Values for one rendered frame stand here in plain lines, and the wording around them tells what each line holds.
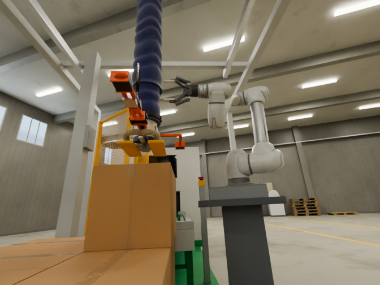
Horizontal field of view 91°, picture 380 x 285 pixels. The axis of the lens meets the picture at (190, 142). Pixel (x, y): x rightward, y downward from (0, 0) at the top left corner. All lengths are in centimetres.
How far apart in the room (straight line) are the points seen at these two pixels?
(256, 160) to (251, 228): 42
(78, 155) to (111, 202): 170
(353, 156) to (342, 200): 261
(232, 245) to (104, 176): 86
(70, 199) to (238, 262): 193
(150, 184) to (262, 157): 76
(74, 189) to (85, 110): 103
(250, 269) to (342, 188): 1255
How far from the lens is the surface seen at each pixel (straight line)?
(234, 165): 138
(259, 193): 123
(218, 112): 117
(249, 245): 133
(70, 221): 259
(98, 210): 106
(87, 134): 271
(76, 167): 265
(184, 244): 164
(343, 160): 1403
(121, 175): 104
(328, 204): 1340
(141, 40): 178
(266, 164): 134
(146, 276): 63
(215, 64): 389
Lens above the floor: 72
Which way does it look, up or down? 19 degrees up
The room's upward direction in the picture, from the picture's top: 3 degrees counter-clockwise
